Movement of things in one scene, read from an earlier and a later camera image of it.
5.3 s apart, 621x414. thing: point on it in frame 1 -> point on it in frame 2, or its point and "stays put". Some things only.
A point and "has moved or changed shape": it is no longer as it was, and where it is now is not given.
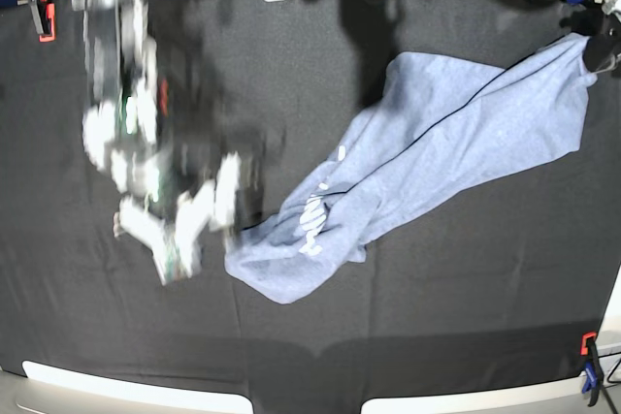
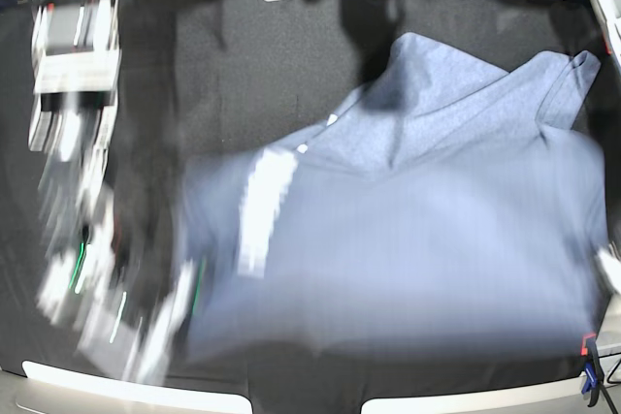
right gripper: [604, 45] -> [611, 265]
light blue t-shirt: [442, 126] has moved or changed shape
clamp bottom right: [594, 378] stays put
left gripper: [180, 193] -> [116, 333]
